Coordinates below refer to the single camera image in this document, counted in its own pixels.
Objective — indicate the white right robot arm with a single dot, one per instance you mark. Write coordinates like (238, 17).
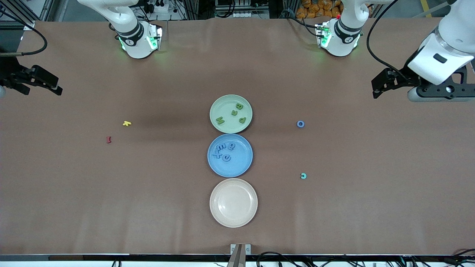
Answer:
(133, 37)

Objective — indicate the blue foam letter m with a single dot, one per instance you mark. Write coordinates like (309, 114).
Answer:
(222, 147)

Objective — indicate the white power strip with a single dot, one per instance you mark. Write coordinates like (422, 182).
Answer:
(159, 5)

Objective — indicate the blue plate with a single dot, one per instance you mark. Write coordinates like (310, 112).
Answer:
(237, 167)

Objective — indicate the blue foam letter x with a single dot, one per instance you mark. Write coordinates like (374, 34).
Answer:
(216, 154)

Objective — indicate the green plate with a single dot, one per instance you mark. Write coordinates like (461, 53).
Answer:
(226, 107)

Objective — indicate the metal table edge bracket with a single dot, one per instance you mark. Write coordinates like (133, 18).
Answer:
(240, 254)

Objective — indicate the blue foam letter e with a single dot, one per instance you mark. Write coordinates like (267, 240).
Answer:
(223, 158)

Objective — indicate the orange snack bags pile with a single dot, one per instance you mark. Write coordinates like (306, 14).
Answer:
(315, 9)

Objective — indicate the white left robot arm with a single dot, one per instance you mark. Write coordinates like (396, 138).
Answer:
(345, 33)

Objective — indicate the green foam letter N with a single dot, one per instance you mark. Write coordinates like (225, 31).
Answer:
(220, 119)

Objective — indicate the beige plate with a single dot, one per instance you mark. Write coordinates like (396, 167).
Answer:
(233, 202)

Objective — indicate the teal foam letter c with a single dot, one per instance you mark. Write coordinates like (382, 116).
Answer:
(305, 177)

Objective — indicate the aluminium table edge rail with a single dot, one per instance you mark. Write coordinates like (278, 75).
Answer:
(111, 257)

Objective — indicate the white equipment rack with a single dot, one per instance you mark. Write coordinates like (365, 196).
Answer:
(241, 9)

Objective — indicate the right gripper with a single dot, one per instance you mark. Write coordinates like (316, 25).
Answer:
(8, 74)

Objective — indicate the yellow foam letter k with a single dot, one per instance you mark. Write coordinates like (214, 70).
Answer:
(127, 123)

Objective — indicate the blue foam letter o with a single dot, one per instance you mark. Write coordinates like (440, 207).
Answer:
(298, 124)

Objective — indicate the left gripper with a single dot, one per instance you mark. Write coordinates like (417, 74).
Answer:
(405, 76)

